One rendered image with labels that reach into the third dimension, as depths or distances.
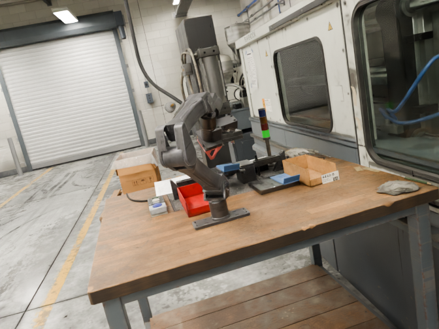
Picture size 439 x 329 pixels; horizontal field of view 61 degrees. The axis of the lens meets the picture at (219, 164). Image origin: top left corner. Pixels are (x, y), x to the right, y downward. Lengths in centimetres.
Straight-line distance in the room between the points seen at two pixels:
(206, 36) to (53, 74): 949
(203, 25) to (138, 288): 113
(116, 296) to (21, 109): 1033
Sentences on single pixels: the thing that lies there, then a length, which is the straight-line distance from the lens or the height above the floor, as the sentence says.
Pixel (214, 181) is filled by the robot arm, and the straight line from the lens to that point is 124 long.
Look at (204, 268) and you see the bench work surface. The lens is 110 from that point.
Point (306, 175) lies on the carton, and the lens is 152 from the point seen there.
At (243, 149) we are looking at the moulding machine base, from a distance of 483.
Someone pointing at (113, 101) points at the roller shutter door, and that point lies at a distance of 1082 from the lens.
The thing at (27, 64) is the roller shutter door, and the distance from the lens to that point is 1124.
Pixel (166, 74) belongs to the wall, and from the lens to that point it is 1086.
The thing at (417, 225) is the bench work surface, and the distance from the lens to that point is 143.
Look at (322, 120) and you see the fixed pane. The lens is 221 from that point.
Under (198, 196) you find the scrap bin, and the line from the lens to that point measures 164.
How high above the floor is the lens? 137
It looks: 12 degrees down
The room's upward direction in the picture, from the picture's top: 12 degrees counter-clockwise
